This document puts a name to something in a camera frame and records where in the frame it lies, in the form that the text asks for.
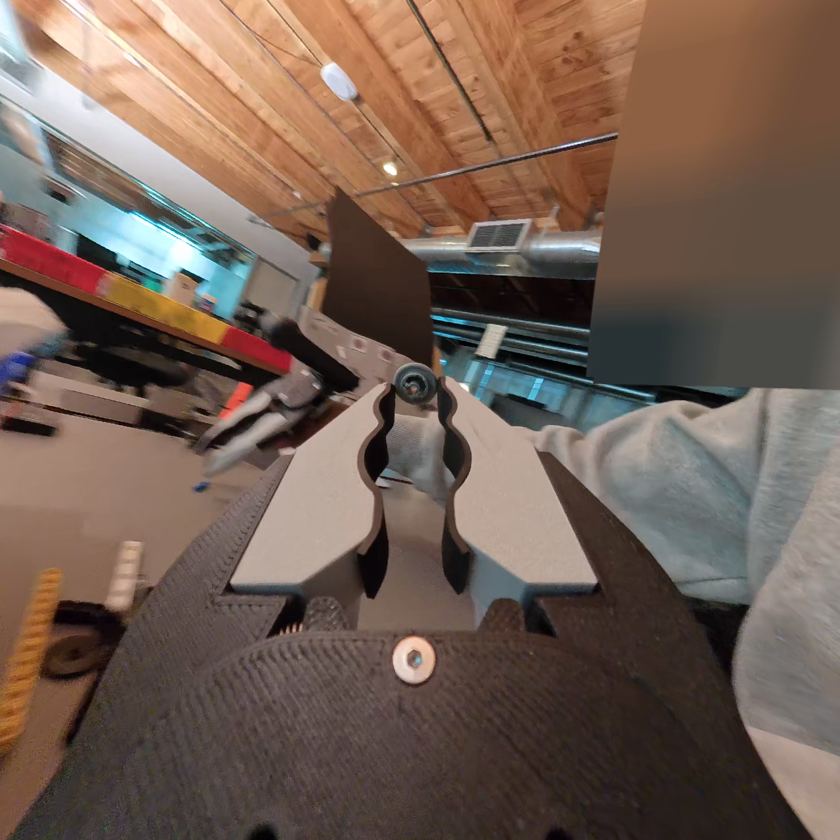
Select ceiling air vent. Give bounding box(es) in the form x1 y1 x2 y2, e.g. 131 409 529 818
466 218 534 254

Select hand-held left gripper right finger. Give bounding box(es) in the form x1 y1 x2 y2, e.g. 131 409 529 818
437 377 600 611

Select metal air duct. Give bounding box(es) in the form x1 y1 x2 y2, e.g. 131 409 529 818
399 235 602 265

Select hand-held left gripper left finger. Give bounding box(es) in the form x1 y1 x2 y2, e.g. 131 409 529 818
230 382 398 614

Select grey lego wheel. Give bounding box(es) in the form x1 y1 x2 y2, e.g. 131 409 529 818
392 362 438 404

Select person's grey sweatshirt torso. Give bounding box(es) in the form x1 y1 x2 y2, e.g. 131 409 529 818
535 387 840 840

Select white ceiling sensor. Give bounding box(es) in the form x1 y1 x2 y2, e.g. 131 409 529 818
319 62 361 103

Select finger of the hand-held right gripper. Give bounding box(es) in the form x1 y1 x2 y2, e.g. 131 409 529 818
196 394 291 478

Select lego model with yellow beam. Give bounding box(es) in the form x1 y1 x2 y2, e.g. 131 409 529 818
0 540 148 760

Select white lego instruction booklet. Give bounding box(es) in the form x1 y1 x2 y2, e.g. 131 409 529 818
298 305 403 388

